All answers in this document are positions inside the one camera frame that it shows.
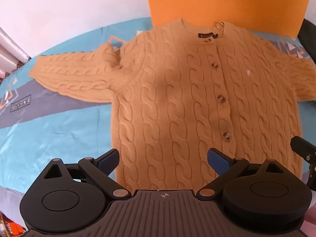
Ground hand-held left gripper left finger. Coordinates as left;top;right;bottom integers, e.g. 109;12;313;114
43;149;132;201

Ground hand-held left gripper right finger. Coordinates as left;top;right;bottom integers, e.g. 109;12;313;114
196;148;288;201

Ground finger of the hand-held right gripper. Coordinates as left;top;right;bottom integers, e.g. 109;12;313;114
290;136;316;186

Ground tan cable-knit cardigan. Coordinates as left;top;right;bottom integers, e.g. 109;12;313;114
28;18;316;192

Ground blue patterned bed sheet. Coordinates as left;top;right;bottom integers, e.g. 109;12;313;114
0;17;316;228

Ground dark object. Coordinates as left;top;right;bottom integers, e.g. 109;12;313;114
298;18;316;61

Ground pale pink curtain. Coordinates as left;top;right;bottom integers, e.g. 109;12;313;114
0;27;31;79

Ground orange headboard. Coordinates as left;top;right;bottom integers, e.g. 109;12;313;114
144;0;312;38

